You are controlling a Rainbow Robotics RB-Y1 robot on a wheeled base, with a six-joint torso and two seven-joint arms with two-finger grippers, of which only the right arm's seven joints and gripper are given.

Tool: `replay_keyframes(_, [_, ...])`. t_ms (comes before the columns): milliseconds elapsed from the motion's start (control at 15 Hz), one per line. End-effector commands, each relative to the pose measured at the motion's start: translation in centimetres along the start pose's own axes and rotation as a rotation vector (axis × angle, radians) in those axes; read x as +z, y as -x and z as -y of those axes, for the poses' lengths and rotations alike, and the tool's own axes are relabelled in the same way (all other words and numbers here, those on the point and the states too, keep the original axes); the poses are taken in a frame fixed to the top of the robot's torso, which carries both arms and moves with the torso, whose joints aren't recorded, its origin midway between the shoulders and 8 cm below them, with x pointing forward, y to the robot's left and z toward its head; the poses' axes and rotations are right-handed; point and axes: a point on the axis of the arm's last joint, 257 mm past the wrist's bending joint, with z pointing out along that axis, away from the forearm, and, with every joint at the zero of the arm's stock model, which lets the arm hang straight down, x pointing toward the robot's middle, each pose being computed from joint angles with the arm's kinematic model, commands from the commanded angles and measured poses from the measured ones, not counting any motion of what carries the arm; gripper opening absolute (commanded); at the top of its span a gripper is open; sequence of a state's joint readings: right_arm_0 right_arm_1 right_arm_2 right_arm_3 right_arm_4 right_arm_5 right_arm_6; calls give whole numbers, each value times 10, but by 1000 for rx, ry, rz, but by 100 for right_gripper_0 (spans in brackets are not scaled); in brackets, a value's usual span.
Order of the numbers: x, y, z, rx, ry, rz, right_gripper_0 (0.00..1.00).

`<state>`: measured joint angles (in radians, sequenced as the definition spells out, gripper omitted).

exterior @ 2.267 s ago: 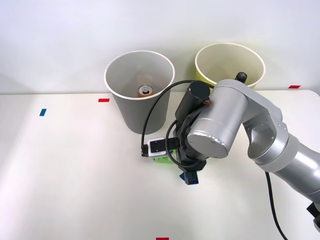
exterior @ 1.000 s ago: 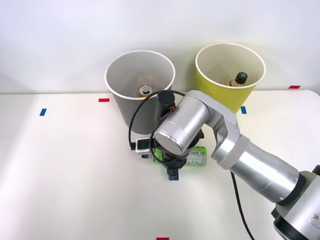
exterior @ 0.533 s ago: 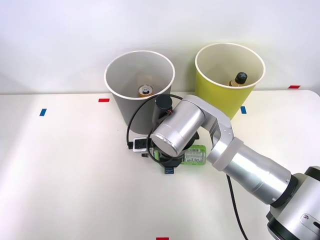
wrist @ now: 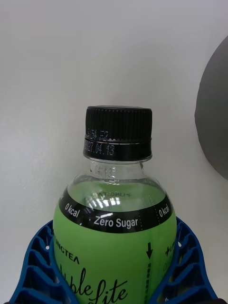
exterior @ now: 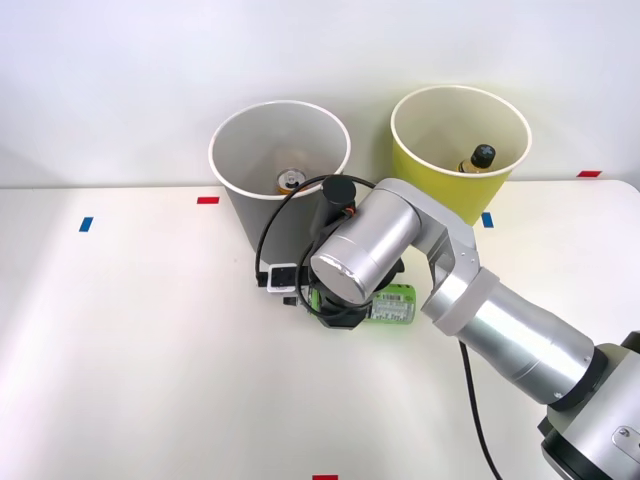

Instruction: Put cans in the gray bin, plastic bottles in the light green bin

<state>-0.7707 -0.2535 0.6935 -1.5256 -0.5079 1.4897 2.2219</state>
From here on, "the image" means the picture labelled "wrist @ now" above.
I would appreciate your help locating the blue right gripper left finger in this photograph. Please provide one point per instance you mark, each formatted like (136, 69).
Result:
(35, 273)

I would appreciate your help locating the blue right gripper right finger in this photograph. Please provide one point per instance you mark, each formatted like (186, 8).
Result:
(187, 268)

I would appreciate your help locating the green-label plastic bottle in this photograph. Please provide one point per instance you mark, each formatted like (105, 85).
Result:
(115, 213)

